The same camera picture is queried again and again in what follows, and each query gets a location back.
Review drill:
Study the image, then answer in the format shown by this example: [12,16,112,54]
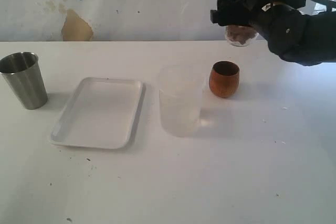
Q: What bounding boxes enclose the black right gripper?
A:
[211,0,306,35]

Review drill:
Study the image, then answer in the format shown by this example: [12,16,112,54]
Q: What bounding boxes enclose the gold and brown chocolates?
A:
[225,25,258,46]

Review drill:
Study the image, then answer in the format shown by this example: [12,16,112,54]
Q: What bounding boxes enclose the clear glass with coins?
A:
[225,25,259,47]

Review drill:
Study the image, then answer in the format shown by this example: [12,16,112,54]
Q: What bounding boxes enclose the brown wooden cup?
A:
[209,61,240,98]

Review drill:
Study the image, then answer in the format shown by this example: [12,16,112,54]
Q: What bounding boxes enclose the stainless steel cup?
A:
[1,52,48,110]

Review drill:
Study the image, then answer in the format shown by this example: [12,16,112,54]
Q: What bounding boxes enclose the translucent plastic container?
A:
[158,64,205,137]

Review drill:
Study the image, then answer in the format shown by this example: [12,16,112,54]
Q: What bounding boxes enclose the white rectangular tray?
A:
[50,77,144,150]

